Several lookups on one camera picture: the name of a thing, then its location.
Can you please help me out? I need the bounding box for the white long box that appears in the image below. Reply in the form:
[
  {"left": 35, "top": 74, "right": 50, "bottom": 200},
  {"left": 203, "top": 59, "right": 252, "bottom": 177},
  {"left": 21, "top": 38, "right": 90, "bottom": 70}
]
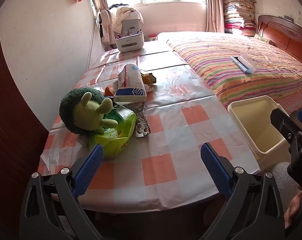
[{"left": 237, "top": 53, "right": 257, "bottom": 72}]

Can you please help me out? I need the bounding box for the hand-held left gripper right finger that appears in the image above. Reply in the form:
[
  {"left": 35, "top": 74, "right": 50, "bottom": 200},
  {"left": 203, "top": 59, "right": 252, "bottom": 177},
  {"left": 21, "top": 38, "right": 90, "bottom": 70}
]
[{"left": 200, "top": 142, "right": 291, "bottom": 240}]

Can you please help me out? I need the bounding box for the silver foil blister pack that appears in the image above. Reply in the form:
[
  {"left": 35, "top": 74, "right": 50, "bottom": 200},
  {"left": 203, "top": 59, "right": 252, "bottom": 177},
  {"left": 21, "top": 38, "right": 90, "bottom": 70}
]
[{"left": 134, "top": 102, "right": 151, "bottom": 138}]

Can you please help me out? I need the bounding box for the wooden headboard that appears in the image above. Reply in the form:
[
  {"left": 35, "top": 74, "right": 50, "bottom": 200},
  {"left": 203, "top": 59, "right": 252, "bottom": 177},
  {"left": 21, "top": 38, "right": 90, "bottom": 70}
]
[{"left": 256, "top": 15, "right": 302, "bottom": 58}]

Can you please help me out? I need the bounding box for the floral pillow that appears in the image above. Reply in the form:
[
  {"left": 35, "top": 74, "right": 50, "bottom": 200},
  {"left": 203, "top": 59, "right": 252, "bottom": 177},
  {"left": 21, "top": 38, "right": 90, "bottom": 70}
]
[{"left": 253, "top": 34, "right": 271, "bottom": 43}]

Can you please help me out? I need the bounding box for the stack of folded quilts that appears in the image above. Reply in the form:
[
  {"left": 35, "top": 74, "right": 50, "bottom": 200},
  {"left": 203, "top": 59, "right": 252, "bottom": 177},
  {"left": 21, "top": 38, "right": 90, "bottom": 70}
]
[{"left": 223, "top": 0, "right": 258, "bottom": 37}]

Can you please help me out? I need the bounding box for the wall cable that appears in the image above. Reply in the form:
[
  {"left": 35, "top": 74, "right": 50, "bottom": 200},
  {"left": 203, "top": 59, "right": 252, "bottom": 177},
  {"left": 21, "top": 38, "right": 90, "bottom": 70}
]
[{"left": 87, "top": 17, "right": 96, "bottom": 70}]

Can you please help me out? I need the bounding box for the white desktop organizer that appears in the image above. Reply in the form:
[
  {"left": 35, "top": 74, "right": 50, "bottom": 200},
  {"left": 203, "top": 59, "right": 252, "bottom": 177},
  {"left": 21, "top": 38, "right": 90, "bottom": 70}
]
[{"left": 115, "top": 29, "right": 144, "bottom": 53}]

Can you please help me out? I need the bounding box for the striped bed sheet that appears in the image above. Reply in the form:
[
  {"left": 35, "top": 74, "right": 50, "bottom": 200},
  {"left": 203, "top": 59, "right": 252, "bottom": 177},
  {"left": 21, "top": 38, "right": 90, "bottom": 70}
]
[{"left": 157, "top": 31, "right": 302, "bottom": 113}]

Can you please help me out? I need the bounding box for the white blue medicine box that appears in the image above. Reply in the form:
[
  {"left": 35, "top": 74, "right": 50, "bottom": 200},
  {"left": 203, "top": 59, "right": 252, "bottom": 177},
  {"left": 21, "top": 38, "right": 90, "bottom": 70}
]
[{"left": 113, "top": 64, "right": 148, "bottom": 105}]

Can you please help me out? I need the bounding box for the green plastic snack bag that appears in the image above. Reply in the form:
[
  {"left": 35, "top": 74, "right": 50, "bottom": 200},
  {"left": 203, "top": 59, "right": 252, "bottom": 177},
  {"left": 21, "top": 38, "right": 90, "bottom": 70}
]
[{"left": 88, "top": 105, "right": 138, "bottom": 159}]

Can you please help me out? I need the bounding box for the yellow brown snack wrapper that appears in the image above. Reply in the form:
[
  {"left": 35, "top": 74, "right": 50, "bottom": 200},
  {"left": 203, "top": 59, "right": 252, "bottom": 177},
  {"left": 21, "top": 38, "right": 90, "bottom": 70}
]
[{"left": 140, "top": 72, "right": 157, "bottom": 85}]

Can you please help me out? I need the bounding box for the green plush toy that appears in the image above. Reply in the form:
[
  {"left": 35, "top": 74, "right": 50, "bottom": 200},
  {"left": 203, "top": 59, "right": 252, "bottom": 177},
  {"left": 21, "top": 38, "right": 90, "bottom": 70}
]
[{"left": 59, "top": 87, "right": 119, "bottom": 135}]

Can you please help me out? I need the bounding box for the orange white checked tablecloth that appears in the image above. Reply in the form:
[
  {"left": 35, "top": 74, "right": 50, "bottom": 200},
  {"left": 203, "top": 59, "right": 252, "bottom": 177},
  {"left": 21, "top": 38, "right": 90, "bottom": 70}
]
[{"left": 37, "top": 41, "right": 261, "bottom": 212}]

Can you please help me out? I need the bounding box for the person's right hand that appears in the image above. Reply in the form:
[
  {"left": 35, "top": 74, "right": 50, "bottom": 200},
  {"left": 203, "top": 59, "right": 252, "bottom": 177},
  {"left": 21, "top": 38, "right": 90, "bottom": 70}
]
[{"left": 284, "top": 189, "right": 302, "bottom": 228}]

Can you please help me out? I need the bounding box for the floral cloth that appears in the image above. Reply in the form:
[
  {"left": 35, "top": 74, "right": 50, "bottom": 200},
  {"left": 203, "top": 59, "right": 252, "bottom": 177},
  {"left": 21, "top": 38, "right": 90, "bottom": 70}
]
[{"left": 111, "top": 6, "right": 144, "bottom": 33}]

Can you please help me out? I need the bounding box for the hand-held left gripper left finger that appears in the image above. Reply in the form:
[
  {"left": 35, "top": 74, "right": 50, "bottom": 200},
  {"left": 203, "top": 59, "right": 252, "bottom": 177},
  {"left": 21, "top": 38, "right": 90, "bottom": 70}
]
[{"left": 19, "top": 143, "right": 106, "bottom": 240}]

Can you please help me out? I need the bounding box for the white floor appliance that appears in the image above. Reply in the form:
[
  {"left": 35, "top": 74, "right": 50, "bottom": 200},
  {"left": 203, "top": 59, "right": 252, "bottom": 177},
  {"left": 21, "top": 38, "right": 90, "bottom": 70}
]
[{"left": 121, "top": 12, "right": 143, "bottom": 34}]

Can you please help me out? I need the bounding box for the cream plastic bin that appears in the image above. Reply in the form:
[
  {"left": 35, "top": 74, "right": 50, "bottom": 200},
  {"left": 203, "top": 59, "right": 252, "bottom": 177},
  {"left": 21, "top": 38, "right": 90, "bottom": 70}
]
[{"left": 227, "top": 95, "right": 291, "bottom": 169}]

